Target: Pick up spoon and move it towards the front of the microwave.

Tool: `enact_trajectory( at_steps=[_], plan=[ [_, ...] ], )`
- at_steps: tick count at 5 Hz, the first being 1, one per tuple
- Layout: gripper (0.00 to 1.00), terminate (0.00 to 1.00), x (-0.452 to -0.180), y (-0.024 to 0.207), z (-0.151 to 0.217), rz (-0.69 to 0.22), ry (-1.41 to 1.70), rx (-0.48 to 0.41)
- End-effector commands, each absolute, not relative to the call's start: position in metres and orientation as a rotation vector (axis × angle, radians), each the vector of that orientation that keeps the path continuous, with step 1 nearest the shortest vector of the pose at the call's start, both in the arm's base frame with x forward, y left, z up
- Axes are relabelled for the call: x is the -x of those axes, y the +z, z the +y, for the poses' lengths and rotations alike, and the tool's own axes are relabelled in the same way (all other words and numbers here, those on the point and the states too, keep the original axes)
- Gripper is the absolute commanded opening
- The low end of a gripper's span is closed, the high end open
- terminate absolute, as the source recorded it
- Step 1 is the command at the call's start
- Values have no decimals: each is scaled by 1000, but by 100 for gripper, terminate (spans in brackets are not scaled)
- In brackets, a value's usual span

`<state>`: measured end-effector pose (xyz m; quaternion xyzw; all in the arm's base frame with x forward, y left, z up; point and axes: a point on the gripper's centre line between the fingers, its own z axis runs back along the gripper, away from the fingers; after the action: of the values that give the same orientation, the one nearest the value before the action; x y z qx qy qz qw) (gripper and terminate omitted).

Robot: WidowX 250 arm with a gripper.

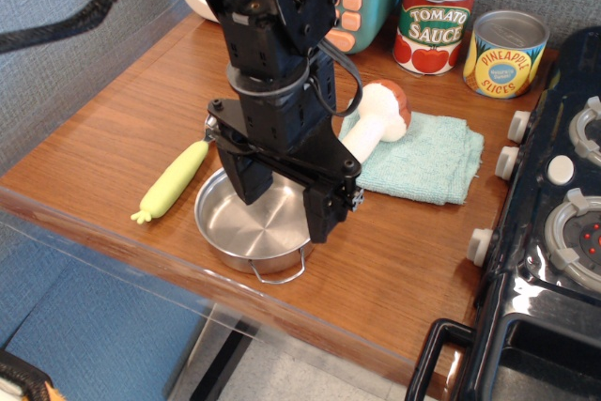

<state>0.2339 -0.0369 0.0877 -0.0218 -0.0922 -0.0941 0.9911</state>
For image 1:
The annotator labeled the black toy stove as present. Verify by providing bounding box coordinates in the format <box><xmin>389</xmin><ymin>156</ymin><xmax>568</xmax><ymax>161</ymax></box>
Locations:
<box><xmin>406</xmin><ymin>26</ymin><xmax>600</xmax><ymax>400</ymax></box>

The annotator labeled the spoon with green handle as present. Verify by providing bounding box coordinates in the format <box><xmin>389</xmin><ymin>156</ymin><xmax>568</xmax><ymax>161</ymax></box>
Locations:
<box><xmin>131</xmin><ymin>115</ymin><xmax>218</xmax><ymax>224</ymax></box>

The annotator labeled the pineapple slices can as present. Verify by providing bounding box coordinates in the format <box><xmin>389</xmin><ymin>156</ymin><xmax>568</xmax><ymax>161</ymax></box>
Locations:
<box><xmin>463</xmin><ymin>10</ymin><xmax>549</xmax><ymax>100</ymax></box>

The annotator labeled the light blue folded cloth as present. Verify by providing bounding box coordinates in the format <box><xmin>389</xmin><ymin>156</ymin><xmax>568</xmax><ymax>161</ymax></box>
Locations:
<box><xmin>358</xmin><ymin>113</ymin><xmax>485</xmax><ymax>206</ymax></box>

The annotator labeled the stainless steel pan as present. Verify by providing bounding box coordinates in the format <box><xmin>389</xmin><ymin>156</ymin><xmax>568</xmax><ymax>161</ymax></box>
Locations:
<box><xmin>194</xmin><ymin>169</ymin><xmax>314</xmax><ymax>285</ymax></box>

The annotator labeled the black braided cable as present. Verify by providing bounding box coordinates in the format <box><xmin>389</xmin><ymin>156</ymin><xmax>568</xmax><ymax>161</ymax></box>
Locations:
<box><xmin>0</xmin><ymin>0</ymin><xmax>140</xmax><ymax>54</ymax></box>

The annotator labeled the tomato sauce can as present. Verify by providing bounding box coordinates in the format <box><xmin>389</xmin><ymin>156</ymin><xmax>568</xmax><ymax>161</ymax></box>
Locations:
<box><xmin>393</xmin><ymin>0</ymin><xmax>475</xmax><ymax>75</ymax></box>

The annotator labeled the orange object in corner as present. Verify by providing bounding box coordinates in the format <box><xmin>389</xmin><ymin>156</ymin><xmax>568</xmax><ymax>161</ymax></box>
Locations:
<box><xmin>0</xmin><ymin>348</ymin><xmax>67</xmax><ymax>401</ymax></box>

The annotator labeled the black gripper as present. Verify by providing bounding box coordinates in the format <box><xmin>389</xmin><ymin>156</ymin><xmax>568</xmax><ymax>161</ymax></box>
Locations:
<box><xmin>208</xmin><ymin>51</ymin><xmax>362</xmax><ymax>243</ymax></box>

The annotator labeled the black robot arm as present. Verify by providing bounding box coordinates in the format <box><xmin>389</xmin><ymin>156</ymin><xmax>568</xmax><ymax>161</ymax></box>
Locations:
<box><xmin>206</xmin><ymin>0</ymin><xmax>362</xmax><ymax>243</ymax></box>

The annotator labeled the plush white brown mushroom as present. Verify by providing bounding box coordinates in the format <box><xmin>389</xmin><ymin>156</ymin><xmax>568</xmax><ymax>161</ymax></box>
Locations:
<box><xmin>341</xmin><ymin>79</ymin><xmax>412</xmax><ymax>163</ymax></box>

